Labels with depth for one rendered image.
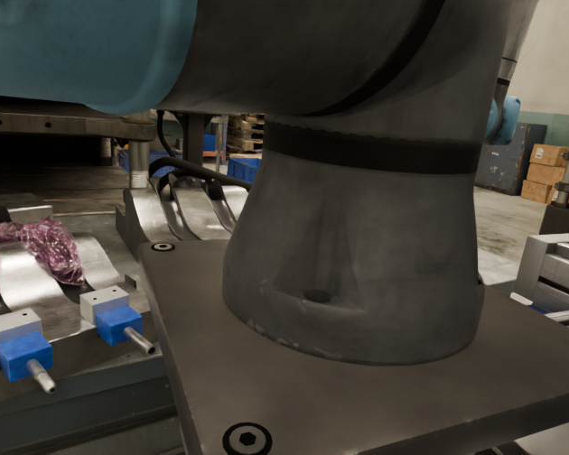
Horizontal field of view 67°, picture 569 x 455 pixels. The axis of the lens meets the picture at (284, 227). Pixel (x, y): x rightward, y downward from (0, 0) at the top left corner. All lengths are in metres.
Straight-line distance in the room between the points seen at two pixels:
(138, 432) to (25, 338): 0.29
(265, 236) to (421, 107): 0.09
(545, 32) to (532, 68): 0.53
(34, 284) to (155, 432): 0.30
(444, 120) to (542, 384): 0.12
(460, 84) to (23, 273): 0.63
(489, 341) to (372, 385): 0.08
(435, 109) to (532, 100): 8.05
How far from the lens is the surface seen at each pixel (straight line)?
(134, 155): 1.37
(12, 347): 0.56
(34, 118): 1.40
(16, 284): 0.70
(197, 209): 0.93
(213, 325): 0.22
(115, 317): 0.59
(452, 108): 0.20
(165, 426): 0.80
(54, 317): 0.63
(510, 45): 0.62
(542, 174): 7.56
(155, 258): 0.30
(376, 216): 0.19
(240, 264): 0.22
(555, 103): 8.03
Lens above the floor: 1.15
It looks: 17 degrees down
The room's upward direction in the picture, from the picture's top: 6 degrees clockwise
